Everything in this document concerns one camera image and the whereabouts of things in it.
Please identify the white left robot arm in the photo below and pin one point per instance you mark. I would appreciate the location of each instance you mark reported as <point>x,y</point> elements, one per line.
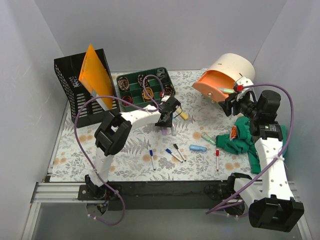
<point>113,132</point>

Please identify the yellow highlighter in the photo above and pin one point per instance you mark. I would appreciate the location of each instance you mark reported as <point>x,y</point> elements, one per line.
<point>181,113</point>

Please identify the black mesh file holder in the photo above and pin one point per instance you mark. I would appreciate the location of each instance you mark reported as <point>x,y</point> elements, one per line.
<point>67,70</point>

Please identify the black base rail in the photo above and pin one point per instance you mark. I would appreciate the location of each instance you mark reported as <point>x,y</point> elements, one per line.
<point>158,195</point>

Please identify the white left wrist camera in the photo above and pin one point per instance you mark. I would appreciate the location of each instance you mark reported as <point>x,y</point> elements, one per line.
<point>164,97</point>

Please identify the black cap marker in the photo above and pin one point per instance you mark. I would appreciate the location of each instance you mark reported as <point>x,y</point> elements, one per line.
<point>179,151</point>

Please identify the light green clear highlighter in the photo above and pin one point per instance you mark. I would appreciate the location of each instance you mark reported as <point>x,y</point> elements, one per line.
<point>208,138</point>

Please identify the floral table mat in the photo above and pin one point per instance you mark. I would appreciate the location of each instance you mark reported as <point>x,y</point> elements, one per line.
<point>76,148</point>

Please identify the blue cap marker left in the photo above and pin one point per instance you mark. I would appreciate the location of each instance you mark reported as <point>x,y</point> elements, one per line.
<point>152,159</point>

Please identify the blue lying highlighter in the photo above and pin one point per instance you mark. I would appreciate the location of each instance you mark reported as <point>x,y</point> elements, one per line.
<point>197,148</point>

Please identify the blue cap marker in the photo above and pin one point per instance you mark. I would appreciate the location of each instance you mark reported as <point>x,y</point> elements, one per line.
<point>152,159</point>
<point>173,155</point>

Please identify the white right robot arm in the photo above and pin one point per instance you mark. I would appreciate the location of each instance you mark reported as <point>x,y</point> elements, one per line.
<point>274,207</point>

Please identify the blue highlighter upright cap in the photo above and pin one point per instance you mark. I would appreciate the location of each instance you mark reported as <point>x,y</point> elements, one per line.
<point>174,128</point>

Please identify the green cloth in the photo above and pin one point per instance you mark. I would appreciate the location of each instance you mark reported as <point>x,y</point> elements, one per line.
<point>240,141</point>

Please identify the green compartment tray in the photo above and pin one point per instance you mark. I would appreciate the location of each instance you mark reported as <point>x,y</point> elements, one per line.
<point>134,87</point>

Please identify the red cap marker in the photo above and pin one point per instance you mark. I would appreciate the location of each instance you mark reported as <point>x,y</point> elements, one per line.
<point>217,154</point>

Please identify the pink highlighter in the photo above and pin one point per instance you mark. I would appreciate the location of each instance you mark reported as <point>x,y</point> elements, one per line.
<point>165,131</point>

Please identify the orange plastic folder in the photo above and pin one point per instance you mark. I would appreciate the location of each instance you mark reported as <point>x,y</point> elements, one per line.
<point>94,76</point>

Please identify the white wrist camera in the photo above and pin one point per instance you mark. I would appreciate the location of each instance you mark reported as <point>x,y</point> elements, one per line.
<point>164,97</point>
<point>242,86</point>

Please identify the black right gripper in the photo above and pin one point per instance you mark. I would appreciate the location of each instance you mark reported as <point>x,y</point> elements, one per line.
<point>230,104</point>

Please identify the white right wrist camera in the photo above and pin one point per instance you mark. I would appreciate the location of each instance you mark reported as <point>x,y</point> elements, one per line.
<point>242,86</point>

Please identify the cream cylindrical drawer box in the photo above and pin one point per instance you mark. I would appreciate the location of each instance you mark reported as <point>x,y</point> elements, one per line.
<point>223,73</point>

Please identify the blue cap marker middle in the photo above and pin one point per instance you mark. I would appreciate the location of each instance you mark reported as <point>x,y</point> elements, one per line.
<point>173,155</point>

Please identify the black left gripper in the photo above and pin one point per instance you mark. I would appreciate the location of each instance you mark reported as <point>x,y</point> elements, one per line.
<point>164,116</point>

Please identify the aluminium frame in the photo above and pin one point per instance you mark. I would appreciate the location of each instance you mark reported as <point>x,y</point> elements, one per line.
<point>52,192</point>

